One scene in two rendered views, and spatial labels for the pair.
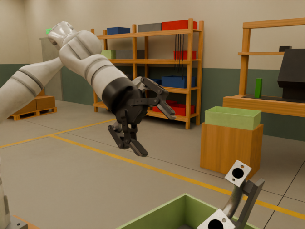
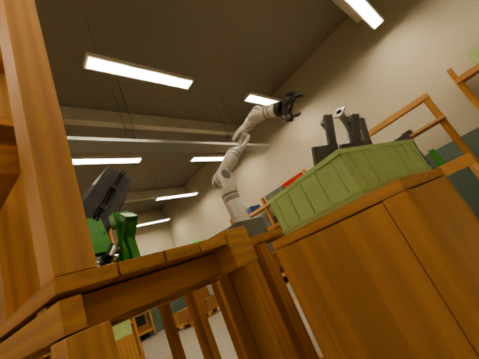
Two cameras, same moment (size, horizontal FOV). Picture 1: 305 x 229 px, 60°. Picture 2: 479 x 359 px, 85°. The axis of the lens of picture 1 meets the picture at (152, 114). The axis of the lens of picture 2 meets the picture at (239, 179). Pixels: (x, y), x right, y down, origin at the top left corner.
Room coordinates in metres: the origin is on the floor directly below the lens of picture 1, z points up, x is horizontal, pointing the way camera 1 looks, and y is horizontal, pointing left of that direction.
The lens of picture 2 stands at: (-0.66, 0.33, 0.74)
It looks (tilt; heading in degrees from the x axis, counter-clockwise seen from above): 18 degrees up; 3
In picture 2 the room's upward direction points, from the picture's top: 24 degrees counter-clockwise
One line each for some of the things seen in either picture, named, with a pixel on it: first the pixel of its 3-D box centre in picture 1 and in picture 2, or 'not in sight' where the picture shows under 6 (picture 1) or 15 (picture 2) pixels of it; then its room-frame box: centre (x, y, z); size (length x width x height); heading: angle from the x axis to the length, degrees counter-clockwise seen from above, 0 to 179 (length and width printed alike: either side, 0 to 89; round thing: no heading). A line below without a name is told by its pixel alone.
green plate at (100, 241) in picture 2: not in sight; (92, 237); (0.52, 1.19, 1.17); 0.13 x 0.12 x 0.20; 61
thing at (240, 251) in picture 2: not in sight; (142, 296); (0.75, 1.15, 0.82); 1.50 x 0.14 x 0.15; 61
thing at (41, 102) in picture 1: (27, 100); (197, 305); (6.83, 3.28, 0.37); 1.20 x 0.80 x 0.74; 150
